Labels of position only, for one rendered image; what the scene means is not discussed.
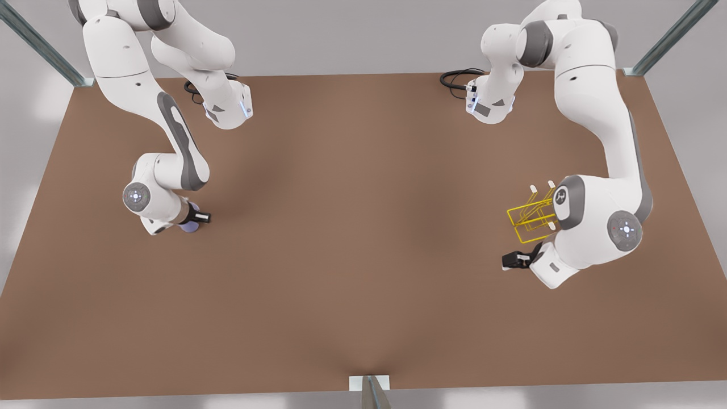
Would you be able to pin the silver frame post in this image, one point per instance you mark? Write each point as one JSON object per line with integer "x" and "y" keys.
{"x": 670, "y": 37}
{"x": 42, "y": 45}
{"x": 372, "y": 393}

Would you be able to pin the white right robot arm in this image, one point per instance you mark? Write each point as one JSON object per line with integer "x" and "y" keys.
{"x": 128, "y": 85}

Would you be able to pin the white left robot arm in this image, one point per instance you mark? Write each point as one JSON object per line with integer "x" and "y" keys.
{"x": 590, "y": 108}

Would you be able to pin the lavender cup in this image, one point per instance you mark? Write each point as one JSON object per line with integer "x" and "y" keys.
{"x": 189, "y": 225}

